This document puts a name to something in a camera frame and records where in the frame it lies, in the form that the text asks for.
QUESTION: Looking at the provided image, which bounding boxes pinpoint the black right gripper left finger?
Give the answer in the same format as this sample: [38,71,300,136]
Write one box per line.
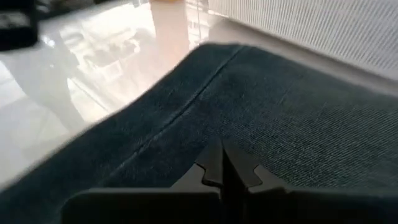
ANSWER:
[60,139,224,224]

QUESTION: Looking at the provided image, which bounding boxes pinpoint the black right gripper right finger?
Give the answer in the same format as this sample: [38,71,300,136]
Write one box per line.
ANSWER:
[222,139,398,224]

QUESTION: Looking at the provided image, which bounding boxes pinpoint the dark blue denim jeans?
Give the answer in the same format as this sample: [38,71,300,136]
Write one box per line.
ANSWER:
[0,43,398,224]

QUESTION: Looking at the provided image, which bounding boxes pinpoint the white plastic laundry bin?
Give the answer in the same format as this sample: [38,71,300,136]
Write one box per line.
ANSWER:
[207,0,398,96]

